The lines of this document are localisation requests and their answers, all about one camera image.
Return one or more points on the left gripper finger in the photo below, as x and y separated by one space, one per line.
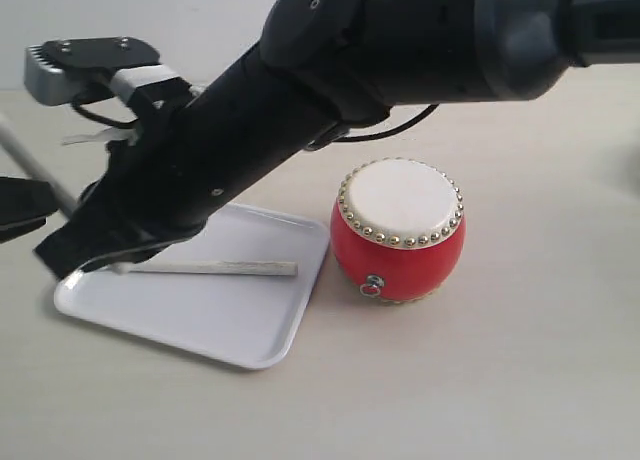
26 205

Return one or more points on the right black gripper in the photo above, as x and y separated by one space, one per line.
165 187

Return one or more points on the wooden drumstick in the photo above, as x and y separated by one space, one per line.
250 268
14 148

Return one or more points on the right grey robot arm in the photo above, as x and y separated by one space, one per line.
320 69

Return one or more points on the small red drum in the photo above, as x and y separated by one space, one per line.
397 228

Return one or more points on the white plastic tray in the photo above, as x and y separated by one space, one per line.
246 321

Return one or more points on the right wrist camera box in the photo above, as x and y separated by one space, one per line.
58 72

